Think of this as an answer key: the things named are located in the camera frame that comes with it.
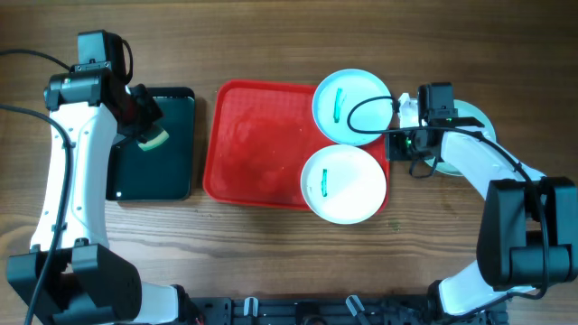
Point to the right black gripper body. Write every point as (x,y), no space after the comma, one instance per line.
(402,146)

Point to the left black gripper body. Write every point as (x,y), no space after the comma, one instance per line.
(138,116)

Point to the green yellow scrub sponge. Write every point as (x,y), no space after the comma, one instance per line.
(152,138)

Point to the white plate stained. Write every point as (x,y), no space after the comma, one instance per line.
(343,184)
(352,107)
(464,109)

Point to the white plate bottom stained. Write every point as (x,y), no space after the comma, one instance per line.
(343,184)

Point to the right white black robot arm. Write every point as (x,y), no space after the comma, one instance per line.
(528,231)

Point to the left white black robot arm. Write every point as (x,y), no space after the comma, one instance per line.
(70,275)

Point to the black square tray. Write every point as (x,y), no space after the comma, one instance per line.
(164,172)

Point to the red plastic tray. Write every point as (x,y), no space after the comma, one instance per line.
(262,135)

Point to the white plate top stained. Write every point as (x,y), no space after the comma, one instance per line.
(352,107)

